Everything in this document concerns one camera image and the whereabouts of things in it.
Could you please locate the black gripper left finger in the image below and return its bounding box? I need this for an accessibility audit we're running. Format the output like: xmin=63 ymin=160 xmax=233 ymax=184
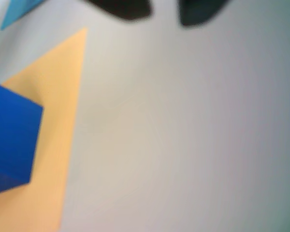
xmin=83 ymin=0 xmax=153 ymax=21

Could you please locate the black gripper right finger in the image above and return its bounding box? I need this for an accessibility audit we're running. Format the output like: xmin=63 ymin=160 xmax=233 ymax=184
xmin=178 ymin=0 xmax=229 ymax=27

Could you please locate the small blue cube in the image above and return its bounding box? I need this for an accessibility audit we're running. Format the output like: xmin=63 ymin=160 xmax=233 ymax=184
xmin=0 ymin=79 xmax=44 ymax=197

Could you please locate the light blue paper square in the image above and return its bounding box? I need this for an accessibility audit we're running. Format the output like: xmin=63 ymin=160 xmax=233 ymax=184
xmin=0 ymin=0 xmax=47 ymax=31

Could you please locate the orange paper square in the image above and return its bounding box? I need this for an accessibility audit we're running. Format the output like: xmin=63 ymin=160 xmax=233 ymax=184
xmin=0 ymin=27 xmax=88 ymax=232

